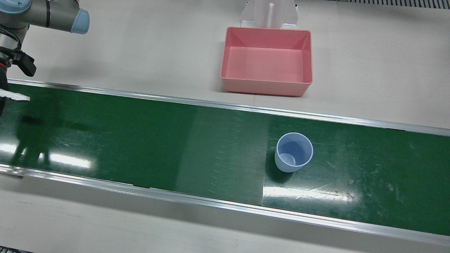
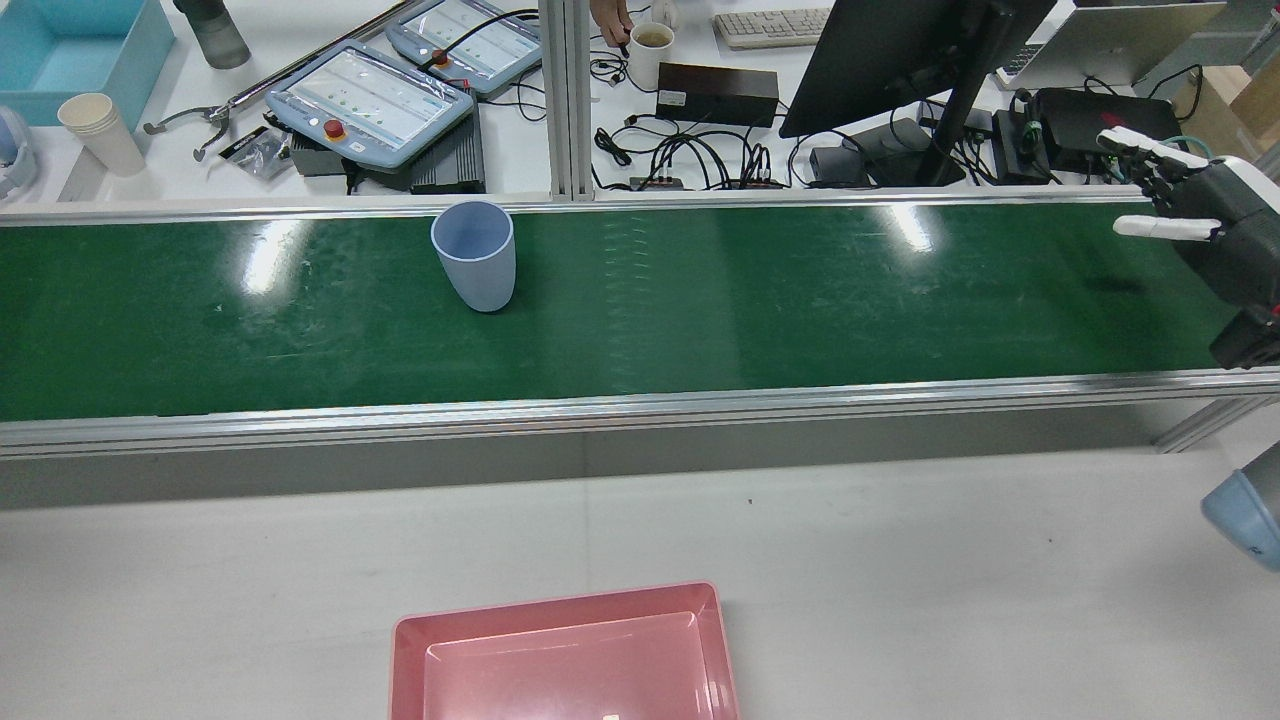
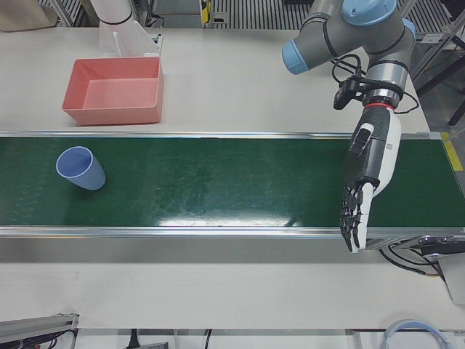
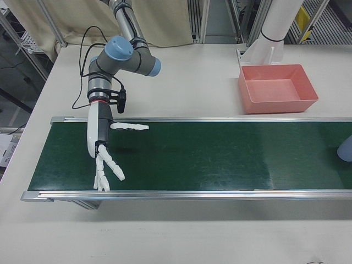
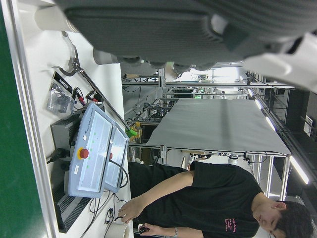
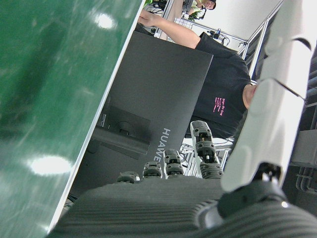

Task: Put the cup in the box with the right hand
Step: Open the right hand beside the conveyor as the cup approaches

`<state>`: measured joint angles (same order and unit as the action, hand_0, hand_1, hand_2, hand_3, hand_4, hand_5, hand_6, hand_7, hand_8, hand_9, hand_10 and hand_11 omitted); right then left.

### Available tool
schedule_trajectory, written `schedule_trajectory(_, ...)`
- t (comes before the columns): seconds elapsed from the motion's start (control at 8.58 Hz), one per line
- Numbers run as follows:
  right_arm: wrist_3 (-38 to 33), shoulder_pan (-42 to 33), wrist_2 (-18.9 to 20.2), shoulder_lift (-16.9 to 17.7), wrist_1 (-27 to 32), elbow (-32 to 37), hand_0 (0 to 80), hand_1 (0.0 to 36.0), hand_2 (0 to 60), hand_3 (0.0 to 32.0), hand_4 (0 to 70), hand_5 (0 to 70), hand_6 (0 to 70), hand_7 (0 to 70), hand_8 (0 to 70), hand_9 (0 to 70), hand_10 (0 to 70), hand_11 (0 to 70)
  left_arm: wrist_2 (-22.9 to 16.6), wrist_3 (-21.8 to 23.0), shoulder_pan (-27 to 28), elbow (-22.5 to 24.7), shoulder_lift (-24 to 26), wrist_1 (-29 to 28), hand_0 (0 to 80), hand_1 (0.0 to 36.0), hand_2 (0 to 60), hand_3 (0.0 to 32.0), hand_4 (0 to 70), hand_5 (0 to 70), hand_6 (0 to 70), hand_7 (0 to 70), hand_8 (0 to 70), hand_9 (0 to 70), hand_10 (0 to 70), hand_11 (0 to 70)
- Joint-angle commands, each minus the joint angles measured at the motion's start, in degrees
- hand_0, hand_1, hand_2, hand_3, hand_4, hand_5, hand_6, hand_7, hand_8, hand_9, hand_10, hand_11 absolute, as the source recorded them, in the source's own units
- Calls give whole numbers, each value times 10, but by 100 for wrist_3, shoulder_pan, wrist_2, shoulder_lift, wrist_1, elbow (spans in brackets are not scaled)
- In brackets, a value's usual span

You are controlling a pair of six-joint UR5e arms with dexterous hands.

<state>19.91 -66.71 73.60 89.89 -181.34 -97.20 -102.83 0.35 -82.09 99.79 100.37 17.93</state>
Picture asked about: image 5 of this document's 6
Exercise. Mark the person in black t-shirt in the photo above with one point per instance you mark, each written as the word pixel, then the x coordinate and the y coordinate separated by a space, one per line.
pixel 218 193

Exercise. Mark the green conveyor belt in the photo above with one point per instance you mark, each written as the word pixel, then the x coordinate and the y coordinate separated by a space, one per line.
pixel 15 148

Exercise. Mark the grey table on frame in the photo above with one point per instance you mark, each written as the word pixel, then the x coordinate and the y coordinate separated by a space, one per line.
pixel 218 124

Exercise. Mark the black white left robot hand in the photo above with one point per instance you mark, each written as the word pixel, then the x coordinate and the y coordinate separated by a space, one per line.
pixel 153 29

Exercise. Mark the white paper roll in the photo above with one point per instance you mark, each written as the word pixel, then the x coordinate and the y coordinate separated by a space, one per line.
pixel 52 18

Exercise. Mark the aluminium frame rack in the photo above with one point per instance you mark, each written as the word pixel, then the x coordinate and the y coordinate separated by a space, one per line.
pixel 185 84

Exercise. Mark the clear bag of parts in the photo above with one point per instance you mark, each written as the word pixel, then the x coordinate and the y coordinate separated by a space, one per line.
pixel 58 99

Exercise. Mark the black ribbed heat sink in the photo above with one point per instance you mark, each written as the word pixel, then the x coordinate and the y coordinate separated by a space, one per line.
pixel 71 208

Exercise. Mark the red black clip lead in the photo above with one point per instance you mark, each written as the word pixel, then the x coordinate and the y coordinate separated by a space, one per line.
pixel 95 98
pixel 78 95

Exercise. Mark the black power supply box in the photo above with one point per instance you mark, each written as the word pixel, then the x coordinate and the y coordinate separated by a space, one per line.
pixel 62 131

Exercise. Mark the white tape roll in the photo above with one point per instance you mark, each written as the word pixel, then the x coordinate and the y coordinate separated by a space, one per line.
pixel 120 230

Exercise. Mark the grey teach pendant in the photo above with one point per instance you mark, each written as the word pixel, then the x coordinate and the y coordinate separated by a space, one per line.
pixel 119 158
pixel 91 153

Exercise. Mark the ceiling light strip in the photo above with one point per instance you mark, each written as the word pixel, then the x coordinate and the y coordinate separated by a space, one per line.
pixel 270 123
pixel 299 171

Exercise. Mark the small black handheld device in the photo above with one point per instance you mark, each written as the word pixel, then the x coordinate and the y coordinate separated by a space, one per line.
pixel 143 228

